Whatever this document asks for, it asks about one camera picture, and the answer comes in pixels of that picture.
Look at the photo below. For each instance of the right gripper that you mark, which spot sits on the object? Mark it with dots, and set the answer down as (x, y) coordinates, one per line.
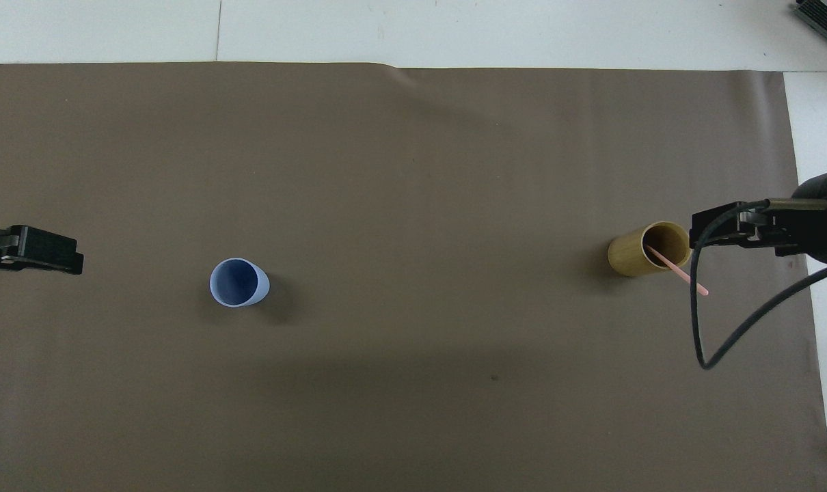
(818, 232)

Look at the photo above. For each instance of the blue cup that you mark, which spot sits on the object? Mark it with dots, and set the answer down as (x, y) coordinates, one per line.
(236, 283)

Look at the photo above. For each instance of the pink chopstick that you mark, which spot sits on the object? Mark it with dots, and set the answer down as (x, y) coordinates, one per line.
(687, 277)

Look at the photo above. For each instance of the bamboo cup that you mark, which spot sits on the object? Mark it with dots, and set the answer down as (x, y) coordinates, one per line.
(629, 256)

